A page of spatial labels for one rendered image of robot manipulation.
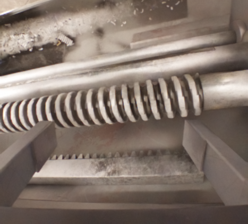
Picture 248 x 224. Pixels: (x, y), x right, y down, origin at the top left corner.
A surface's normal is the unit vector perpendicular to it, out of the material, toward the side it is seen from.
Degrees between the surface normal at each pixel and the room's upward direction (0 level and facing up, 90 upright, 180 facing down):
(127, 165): 90
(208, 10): 0
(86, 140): 90
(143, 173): 90
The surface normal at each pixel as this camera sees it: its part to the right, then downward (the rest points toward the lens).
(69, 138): -0.25, -0.77
